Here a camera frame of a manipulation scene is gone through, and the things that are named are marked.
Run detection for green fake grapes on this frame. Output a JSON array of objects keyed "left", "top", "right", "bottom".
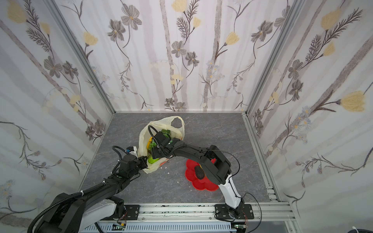
[{"left": 161, "top": 129, "right": 171, "bottom": 139}]

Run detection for green bumpy fake fruit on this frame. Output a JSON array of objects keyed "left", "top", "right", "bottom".
[{"left": 147, "top": 156, "right": 159, "bottom": 164}]

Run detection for yellow plastic bag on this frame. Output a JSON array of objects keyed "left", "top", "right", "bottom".
[{"left": 137, "top": 116, "right": 185, "bottom": 174}]

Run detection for red flower-shaped plate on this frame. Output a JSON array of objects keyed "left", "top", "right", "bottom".
[{"left": 185, "top": 159, "right": 219, "bottom": 192}]

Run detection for dark fake avocado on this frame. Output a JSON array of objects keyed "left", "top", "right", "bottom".
[{"left": 194, "top": 166, "right": 206, "bottom": 180}]

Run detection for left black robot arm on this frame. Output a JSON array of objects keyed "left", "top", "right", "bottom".
[{"left": 27, "top": 154, "right": 147, "bottom": 233}]

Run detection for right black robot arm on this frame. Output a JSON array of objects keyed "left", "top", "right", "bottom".
[{"left": 150, "top": 132, "right": 254, "bottom": 222}]

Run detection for yellow fake banana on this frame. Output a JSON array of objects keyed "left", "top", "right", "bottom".
[{"left": 146, "top": 137, "right": 153, "bottom": 151}]

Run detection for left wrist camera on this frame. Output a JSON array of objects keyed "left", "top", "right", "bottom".
[{"left": 126, "top": 146, "right": 138, "bottom": 158}]

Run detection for white perforated cable duct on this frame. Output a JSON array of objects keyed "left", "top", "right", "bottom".
[{"left": 98, "top": 222, "right": 237, "bottom": 233}]

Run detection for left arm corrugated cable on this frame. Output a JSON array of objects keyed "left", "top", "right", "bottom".
[{"left": 27, "top": 180, "right": 107, "bottom": 233}]

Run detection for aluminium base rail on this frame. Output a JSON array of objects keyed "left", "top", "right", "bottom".
[{"left": 99, "top": 203, "right": 301, "bottom": 233}]

